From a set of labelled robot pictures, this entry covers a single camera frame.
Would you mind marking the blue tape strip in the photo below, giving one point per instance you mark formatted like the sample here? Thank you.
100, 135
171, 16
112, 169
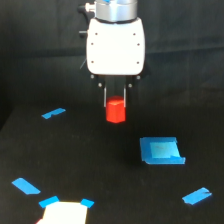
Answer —
25, 186
197, 196
53, 113

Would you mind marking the blue taped square marker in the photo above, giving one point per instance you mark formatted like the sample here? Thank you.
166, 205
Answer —
160, 151

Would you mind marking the blue tape on paper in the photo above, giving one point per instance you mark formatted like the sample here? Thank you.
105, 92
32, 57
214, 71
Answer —
88, 203
48, 201

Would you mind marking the blue tape on paper left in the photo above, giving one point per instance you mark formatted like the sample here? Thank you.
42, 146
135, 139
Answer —
48, 201

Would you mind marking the blue tape strip near left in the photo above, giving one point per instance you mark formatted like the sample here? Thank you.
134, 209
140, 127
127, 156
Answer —
25, 186

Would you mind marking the red hexagonal block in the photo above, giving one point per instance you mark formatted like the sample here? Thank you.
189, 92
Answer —
115, 110

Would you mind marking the blue tape on paper right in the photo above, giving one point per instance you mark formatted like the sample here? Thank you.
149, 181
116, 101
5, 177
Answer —
88, 203

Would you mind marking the white paper sheet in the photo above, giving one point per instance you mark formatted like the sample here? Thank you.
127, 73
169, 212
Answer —
64, 213

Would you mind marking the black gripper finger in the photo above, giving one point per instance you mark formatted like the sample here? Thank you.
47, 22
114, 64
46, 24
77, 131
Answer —
104, 96
125, 96

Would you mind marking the blue tape strip far left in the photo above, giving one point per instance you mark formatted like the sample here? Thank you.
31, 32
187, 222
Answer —
53, 113

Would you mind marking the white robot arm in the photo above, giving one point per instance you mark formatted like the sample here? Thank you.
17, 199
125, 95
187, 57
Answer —
110, 11

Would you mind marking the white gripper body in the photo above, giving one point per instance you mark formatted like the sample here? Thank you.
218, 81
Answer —
115, 49

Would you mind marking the blue tape strip right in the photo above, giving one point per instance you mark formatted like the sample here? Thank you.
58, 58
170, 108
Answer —
197, 196

